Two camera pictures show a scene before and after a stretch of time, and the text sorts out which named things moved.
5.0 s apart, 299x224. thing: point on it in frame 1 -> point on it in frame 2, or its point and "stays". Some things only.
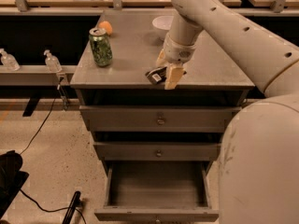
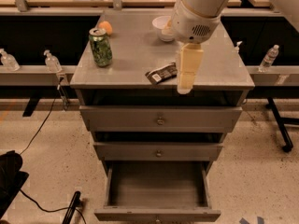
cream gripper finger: (161, 62) -> (168, 33)
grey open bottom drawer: (157, 191) stays
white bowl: (162, 23) stays
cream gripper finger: (174, 76) -> (190, 63)
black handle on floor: (76, 203) stays
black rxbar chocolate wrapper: (157, 75) stays
